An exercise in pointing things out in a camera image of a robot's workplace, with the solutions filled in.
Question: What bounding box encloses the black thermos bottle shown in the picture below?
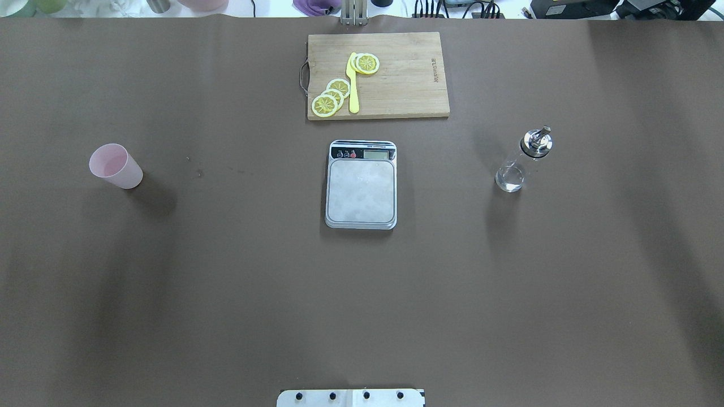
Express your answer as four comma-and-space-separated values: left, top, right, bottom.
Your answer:
370, 0, 394, 8

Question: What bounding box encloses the lemon slice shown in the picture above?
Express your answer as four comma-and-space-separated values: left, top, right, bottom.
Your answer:
326, 78, 351, 98
310, 94, 339, 118
321, 89, 346, 110
354, 53, 380, 75

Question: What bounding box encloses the aluminium camera mast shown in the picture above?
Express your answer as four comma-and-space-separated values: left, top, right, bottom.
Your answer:
341, 0, 369, 26

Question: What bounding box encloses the pink plastic cup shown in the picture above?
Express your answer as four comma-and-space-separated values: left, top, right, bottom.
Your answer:
88, 142, 143, 189

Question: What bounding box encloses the lemon slice front left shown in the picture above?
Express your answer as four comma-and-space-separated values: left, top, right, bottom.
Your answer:
310, 94, 339, 118

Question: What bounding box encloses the black cable bundle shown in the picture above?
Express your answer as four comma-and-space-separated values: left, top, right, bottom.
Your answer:
412, 0, 504, 20

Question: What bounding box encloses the wooden cutting board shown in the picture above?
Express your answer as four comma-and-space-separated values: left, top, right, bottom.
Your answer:
307, 32, 450, 120

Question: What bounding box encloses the lemon slice right top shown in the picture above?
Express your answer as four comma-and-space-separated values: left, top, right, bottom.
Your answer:
354, 53, 380, 75

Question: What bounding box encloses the lemon slice middle left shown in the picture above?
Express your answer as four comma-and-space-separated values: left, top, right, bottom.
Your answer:
321, 89, 346, 110

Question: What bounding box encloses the glass sauce bottle steel spout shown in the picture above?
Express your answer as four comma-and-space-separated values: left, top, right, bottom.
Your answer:
495, 125, 553, 193

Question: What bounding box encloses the pink bowl with ice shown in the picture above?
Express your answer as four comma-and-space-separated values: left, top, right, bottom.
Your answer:
178, 0, 229, 12

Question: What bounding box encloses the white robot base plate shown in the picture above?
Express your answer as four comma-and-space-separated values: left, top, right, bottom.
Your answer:
276, 388, 426, 406

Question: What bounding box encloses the lemon slice right under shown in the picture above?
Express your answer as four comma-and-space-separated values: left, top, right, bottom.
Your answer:
349, 53, 362, 73

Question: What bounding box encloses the steel cup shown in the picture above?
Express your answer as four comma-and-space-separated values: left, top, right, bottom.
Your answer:
146, 0, 171, 15

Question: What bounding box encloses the green cup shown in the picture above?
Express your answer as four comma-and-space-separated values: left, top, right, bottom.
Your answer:
36, 0, 67, 15

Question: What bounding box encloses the digital kitchen scale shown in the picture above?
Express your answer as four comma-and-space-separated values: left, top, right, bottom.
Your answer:
324, 140, 398, 230

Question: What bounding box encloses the yellow plastic knife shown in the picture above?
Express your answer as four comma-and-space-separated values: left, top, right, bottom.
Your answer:
346, 57, 360, 114

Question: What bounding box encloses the lemon slice upper left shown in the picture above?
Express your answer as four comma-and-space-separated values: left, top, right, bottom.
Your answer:
326, 78, 351, 98

